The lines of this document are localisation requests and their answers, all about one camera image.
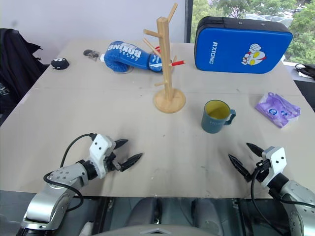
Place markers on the blue boxing glove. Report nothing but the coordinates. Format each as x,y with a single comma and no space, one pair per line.
123,55

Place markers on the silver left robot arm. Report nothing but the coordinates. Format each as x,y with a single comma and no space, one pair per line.
64,175

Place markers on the wooden mug tree stand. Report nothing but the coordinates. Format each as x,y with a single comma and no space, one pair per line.
164,49

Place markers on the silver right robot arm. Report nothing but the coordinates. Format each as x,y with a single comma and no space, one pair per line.
295,193

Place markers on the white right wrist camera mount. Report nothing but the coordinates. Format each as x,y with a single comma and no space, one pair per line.
278,159

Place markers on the purple tissue pack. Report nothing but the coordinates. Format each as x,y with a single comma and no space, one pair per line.
278,110

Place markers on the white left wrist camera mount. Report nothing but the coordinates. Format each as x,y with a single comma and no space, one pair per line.
99,147

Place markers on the blue black kick pad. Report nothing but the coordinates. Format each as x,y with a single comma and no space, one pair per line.
226,49

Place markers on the black bag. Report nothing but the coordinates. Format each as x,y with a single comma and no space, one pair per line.
307,71

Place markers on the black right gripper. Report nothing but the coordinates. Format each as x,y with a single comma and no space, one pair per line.
261,169

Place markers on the black window frame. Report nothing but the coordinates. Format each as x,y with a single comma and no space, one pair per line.
188,19

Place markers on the small dark flat packet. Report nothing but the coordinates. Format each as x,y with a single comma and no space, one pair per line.
89,53

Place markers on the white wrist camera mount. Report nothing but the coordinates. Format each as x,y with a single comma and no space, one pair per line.
99,147
278,159

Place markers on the black jacket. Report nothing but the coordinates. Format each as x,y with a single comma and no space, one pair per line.
14,61

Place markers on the teal mug yellow inside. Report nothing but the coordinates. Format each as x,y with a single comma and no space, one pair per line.
211,124

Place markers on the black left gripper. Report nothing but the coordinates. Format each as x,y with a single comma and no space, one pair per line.
112,164

